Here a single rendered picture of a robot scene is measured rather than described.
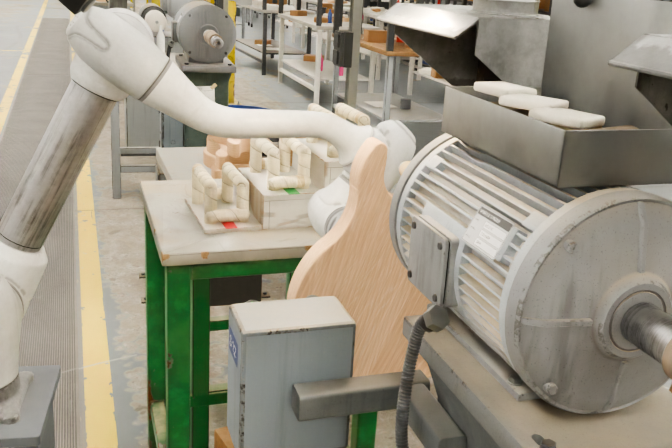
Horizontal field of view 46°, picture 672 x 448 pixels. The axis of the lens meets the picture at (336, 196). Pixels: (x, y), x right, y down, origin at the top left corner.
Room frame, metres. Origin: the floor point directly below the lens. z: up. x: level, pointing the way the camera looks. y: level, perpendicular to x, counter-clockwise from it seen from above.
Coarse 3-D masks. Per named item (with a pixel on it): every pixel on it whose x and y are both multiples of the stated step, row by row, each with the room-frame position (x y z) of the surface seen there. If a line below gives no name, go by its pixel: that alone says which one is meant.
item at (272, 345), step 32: (256, 320) 0.97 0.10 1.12; (288, 320) 0.97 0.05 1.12; (320, 320) 0.98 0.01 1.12; (352, 320) 0.99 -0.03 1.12; (256, 352) 0.93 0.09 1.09; (288, 352) 0.95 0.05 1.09; (320, 352) 0.96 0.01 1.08; (352, 352) 0.98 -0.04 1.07; (256, 384) 0.93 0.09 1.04; (288, 384) 0.95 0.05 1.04; (256, 416) 0.94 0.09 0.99; (288, 416) 0.95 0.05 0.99
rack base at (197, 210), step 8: (192, 208) 1.98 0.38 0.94; (200, 208) 1.99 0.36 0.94; (224, 208) 2.00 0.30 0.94; (232, 208) 2.00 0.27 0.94; (200, 216) 1.92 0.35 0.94; (200, 224) 1.87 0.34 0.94; (208, 224) 1.86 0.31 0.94; (216, 224) 1.87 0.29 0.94; (240, 224) 1.88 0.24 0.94; (248, 224) 1.88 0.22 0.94; (256, 224) 1.88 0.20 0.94; (208, 232) 1.83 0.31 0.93; (216, 232) 1.83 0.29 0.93; (224, 232) 1.84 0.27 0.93
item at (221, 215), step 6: (216, 210) 1.87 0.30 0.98; (222, 210) 1.87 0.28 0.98; (228, 210) 1.88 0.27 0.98; (234, 210) 1.88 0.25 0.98; (240, 210) 1.89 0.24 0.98; (246, 210) 1.89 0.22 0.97; (210, 216) 1.85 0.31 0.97; (216, 216) 1.86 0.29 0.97; (222, 216) 1.86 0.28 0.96; (228, 216) 1.87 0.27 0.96; (234, 216) 1.87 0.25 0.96; (240, 216) 1.88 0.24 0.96; (246, 216) 1.89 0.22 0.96; (210, 222) 1.86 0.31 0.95
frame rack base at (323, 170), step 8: (304, 144) 2.12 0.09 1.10; (312, 144) 2.12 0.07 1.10; (320, 144) 2.13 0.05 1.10; (312, 152) 2.03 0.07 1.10; (320, 152) 2.03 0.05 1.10; (296, 160) 2.15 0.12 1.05; (312, 160) 2.02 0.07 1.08; (320, 160) 1.97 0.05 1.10; (328, 160) 1.95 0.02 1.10; (336, 160) 1.96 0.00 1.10; (296, 168) 2.15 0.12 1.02; (312, 168) 2.02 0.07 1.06; (320, 168) 1.96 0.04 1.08; (328, 168) 1.94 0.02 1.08; (336, 168) 1.95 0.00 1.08; (312, 176) 2.02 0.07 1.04; (320, 176) 1.96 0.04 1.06; (328, 176) 1.94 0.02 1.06; (336, 176) 1.95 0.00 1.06; (320, 184) 1.96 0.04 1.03; (328, 184) 1.94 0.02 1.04
